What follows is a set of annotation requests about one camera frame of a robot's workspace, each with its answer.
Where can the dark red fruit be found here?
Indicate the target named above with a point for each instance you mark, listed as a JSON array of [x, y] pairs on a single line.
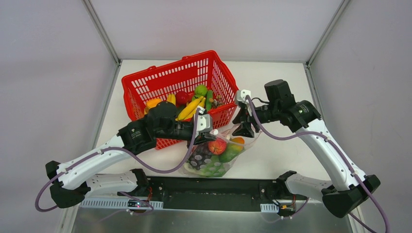
[[182, 98]]

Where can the orange green mango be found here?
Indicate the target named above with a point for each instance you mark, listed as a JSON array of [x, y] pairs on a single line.
[[233, 149]]

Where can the clear zip top bag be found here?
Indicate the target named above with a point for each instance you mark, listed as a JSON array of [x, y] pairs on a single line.
[[187, 170]]

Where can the red apple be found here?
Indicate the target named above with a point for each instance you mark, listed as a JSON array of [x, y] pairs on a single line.
[[217, 147]]

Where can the small brown grape bunch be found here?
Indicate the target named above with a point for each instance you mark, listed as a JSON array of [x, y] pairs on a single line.
[[217, 102]]

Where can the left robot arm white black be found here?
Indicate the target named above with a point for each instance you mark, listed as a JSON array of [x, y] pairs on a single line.
[[71, 182]]

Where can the green lettuce head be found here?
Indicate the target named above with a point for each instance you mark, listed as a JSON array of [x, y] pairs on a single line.
[[212, 167]]

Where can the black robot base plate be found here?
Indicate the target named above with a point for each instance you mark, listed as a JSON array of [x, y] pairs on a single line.
[[242, 195]]

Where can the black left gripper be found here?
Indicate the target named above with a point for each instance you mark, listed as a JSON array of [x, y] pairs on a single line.
[[199, 135]]

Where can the light green round fruit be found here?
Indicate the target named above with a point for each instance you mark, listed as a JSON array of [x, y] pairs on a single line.
[[201, 90]]

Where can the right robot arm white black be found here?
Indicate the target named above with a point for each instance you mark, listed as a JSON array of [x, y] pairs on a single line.
[[348, 185]]

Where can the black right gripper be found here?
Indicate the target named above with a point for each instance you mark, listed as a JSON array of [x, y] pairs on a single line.
[[245, 118]]

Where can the orange bell pepper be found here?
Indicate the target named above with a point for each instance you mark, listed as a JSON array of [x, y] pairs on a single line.
[[152, 103]]

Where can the dark purple grape bunch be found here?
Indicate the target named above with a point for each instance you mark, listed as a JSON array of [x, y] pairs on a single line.
[[200, 157]]

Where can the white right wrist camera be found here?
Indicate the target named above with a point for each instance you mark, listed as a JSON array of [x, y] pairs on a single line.
[[241, 97]]

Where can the yellow banana bunch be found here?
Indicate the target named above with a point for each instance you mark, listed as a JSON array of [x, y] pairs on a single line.
[[171, 98], [190, 109]]

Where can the red plastic shopping basket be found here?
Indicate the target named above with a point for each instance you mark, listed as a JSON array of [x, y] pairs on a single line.
[[184, 75]]

